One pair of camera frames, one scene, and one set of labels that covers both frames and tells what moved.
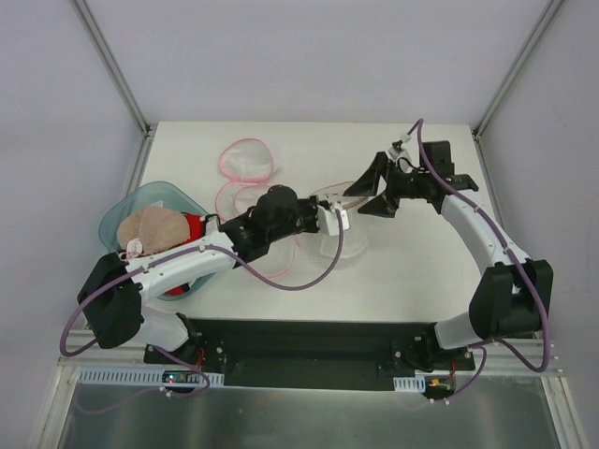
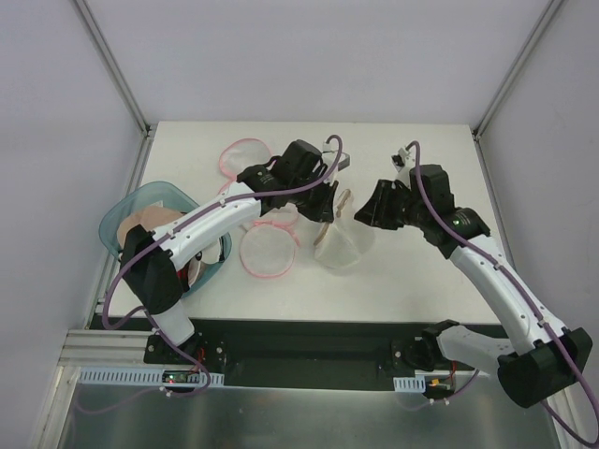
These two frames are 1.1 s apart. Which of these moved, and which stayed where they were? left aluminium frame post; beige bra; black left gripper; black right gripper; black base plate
Moved: black left gripper; black right gripper
Stayed: beige bra; left aluminium frame post; black base plate
